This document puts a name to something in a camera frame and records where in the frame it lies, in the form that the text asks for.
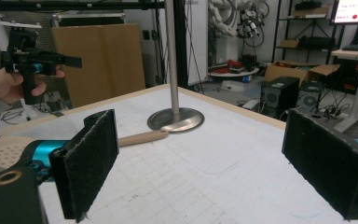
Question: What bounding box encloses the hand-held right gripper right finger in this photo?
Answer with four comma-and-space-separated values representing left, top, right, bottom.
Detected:
281, 107, 358, 221

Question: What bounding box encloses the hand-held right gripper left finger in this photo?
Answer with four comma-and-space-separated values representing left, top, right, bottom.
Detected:
48, 108, 120, 224

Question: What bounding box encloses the beige slotted spoon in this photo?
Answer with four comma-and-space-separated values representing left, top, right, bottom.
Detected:
0, 130, 170, 175

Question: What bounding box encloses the metal stand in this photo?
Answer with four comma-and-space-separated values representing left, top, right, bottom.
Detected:
146, 0, 205, 133

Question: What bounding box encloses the brown cardboard sheet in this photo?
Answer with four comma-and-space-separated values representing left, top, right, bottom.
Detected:
50, 22, 146, 108

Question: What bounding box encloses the grey computer tower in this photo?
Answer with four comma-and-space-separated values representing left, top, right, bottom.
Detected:
296, 81, 324, 113

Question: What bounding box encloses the black computer tower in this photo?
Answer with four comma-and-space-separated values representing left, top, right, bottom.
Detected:
259, 77, 301, 119

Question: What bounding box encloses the open cardboard box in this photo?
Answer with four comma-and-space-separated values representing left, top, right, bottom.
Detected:
263, 61, 341, 85

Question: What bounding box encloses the white grid paper sheet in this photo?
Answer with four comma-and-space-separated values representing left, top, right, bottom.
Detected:
0, 88, 358, 224

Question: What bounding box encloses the black shelf rack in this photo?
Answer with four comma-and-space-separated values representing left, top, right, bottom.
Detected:
271, 0, 336, 65

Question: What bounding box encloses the white upright board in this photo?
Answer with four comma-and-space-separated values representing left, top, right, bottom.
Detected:
185, 0, 210, 87

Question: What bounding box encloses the white round platform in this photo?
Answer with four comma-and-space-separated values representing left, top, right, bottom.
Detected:
208, 66, 260, 84

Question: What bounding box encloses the computer monitor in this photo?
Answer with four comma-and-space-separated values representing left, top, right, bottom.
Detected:
329, 0, 358, 25

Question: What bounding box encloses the black metal frame beam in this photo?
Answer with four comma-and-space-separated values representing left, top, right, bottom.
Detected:
0, 0, 166, 14

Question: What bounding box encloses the tangle of black cables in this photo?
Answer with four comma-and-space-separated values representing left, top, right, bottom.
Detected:
318, 92, 352, 119

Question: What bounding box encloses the black metal frame post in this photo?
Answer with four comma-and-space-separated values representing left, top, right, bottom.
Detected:
172, 0, 189, 89

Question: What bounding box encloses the red cable bundle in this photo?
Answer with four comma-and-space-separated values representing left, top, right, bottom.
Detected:
213, 59, 244, 75

